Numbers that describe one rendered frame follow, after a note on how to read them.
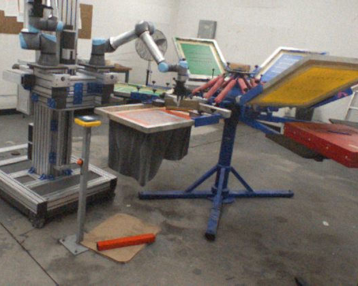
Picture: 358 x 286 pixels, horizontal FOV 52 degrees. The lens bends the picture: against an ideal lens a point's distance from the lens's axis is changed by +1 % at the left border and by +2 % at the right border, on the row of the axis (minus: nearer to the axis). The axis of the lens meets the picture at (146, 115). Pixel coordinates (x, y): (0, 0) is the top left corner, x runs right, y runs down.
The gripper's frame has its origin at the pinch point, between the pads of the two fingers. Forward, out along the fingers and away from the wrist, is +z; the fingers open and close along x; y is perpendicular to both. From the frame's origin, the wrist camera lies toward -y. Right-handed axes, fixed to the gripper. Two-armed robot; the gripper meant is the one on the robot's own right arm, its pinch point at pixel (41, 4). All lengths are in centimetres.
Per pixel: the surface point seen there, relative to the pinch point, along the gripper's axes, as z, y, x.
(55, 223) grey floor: -37, 163, -44
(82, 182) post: -4, 112, -49
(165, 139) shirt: 8, 70, -98
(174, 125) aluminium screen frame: 16, 57, -98
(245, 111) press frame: -19, 43, -185
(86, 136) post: -4, 78, -45
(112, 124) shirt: -21, 72, -68
